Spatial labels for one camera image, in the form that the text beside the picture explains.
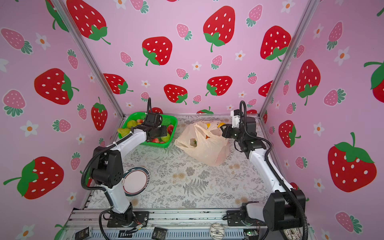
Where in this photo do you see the banana print plastic bag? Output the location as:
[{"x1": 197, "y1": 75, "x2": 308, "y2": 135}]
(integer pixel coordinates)
[{"x1": 175, "y1": 121, "x2": 230, "y2": 167}]

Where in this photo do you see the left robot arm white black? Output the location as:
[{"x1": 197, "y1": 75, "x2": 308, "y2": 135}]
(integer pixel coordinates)
[{"x1": 87, "y1": 113, "x2": 168, "y2": 226}]

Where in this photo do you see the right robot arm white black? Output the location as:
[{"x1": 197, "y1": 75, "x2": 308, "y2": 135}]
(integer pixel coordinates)
[{"x1": 221, "y1": 113, "x2": 309, "y2": 239}]

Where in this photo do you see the yellow green fake starfruit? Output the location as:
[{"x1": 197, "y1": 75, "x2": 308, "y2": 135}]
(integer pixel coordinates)
[{"x1": 117, "y1": 128, "x2": 131, "y2": 138}]

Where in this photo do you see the green plastic fruit basket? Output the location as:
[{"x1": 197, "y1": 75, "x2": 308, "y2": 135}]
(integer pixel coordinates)
[{"x1": 122, "y1": 112, "x2": 178, "y2": 149}]

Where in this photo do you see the round white plate dark rim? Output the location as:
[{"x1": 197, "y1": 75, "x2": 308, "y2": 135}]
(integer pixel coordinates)
[{"x1": 122, "y1": 167, "x2": 151, "y2": 197}]

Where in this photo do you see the white sprinkled donut centre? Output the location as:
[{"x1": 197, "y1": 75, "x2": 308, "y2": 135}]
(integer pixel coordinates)
[{"x1": 210, "y1": 223, "x2": 225, "y2": 240}]

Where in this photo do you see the white sprinkled donut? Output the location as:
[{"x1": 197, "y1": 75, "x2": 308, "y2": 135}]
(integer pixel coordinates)
[
  {"x1": 284, "y1": 228, "x2": 302, "y2": 240},
  {"x1": 210, "y1": 223, "x2": 225, "y2": 240}
]

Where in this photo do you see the black square tag centre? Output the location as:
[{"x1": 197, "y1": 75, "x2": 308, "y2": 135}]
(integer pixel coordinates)
[{"x1": 151, "y1": 227, "x2": 168, "y2": 240}]

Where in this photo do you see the black square tag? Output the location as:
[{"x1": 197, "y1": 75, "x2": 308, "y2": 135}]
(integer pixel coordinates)
[
  {"x1": 74, "y1": 227, "x2": 92, "y2": 240},
  {"x1": 151, "y1": 227, "x2": 168, "y2": 240}
]

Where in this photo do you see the white sprinkled donut right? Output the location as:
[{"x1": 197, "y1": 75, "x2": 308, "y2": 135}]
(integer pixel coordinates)
[{"x1": 284, "y1": 228, "x2": 302, "y2": 240}]

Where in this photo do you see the black square tag left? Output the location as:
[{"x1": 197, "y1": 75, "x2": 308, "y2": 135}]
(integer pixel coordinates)
[{"x1": 74, "y1": 227, "x2": 92, "y2": 240}]

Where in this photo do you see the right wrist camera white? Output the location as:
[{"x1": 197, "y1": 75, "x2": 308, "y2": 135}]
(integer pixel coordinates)
[{"x1": 231, "y1": 110, "x2": 241, "y2": 128}]

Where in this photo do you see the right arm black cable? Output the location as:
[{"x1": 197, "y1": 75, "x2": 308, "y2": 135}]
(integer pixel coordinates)
[{"x1": 233, "y1": 100, "x2": 309, "y2": 240}]

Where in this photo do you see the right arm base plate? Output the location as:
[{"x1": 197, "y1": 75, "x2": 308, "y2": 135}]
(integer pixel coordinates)
[{"x1": 222, "y1": 210, "x2": 267, "y2": 227}]

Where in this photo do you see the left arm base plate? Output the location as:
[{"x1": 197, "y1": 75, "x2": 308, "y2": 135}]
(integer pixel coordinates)
[{"x1": 107, "y1": 211, "x2": 150, "y2": 228}]

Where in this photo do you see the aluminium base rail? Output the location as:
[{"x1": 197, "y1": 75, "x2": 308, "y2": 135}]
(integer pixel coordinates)
[{"x1": 59, "y1": 209, "x2": 283, "y2": 240}]

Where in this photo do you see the aluminium frame post right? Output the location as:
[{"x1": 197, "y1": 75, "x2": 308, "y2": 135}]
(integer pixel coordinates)
[{"x1": 258, "y1": 0, "x2": 320, "y2": 117}]

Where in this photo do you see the aluminium frame post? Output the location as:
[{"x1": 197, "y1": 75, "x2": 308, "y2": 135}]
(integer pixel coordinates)
[
  {"x1": 258, "y1": 0, "x2": 320, "y2": 117},
  {"x1": 52, "y1": 0, "x2": 125, "y2": 119}
]

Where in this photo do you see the aluminium frame post left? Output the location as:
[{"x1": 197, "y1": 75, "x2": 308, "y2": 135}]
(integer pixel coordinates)
[{"x1": 52, "y1": 0, "x2": 125, "y2": 119}]

